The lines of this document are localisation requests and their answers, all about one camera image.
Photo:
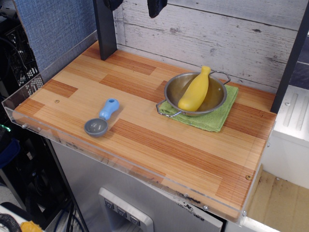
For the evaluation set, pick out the white appliance at right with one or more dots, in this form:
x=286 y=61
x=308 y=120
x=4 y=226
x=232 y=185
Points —
x=286 y=154

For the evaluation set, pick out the clear acrylic table guard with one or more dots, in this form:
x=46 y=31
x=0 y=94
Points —
x=182 y=177

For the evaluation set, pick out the left dark grey post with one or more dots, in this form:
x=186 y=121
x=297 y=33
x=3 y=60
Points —
x=105 y=29

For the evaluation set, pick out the right dark grey post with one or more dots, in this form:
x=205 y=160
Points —
x=292 y=60

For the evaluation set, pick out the yellow toy banana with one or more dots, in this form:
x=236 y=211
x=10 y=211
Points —
x=196 y=92

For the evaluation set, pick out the blue and grey scoop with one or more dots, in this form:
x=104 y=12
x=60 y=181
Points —
x=97 y=127

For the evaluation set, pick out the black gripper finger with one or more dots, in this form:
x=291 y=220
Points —
x=112 y=4
x=155 y=7

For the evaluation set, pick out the dark grey post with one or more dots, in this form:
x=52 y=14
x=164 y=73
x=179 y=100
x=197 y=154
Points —
x=105 y=29
x=292 y=60

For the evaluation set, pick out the steel bowl with handles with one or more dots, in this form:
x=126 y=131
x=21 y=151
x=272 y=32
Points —
x=177 y=86

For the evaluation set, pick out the silver toy fridge dispenser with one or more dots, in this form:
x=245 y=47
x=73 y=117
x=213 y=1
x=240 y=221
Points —
x=122 y=216

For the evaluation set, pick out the green folded cloth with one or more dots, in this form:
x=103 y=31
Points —
x=214 y=120

